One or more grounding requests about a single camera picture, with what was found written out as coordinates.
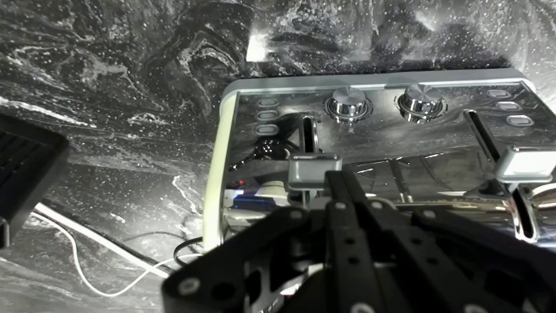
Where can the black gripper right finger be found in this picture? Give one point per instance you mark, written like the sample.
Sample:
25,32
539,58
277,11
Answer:
452,261

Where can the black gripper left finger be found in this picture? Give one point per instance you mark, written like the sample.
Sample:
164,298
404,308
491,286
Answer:
341,249

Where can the chrome and cream four-slot toaster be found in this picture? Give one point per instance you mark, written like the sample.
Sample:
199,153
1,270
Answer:
406,145

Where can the chrome toaster knob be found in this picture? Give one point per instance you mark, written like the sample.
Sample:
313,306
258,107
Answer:
421,105
348,105

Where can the black recessed outlet box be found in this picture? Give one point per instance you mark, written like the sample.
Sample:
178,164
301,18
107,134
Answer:
23,167

